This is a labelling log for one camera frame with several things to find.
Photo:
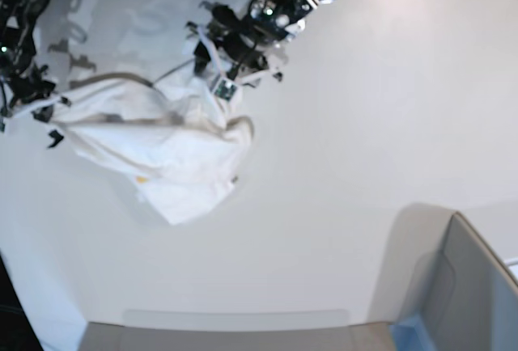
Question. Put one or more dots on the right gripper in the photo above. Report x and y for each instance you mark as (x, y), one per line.
(24, 88)

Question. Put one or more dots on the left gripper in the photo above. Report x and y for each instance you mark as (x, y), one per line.
(234, 52)

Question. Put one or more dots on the white printed t-shirt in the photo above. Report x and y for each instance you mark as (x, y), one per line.
(180, 142)

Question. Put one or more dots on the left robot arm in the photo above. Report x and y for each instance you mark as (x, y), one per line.
(299, 9)

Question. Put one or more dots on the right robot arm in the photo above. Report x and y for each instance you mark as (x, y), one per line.
(18, 22)

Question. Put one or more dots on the grey front tray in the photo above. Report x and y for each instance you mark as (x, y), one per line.
(301, 330)

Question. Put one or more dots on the grey bin right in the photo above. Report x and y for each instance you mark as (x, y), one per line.
(442, 286)

